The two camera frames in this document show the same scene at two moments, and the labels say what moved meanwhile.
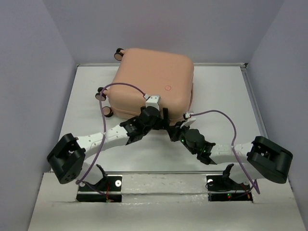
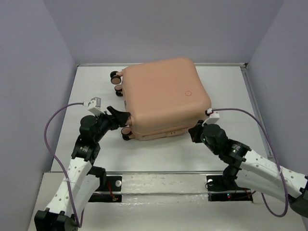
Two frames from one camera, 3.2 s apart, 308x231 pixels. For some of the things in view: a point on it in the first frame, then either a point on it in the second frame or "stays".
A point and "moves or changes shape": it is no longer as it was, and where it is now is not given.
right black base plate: x=221 y=189 stays
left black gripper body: x=157 y=124 -> x=105 y=123
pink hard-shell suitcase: x=144 y=72 moves or changes shape
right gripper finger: x=175 y=131 -> x=195 y=132
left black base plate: x=109 y=189 stays
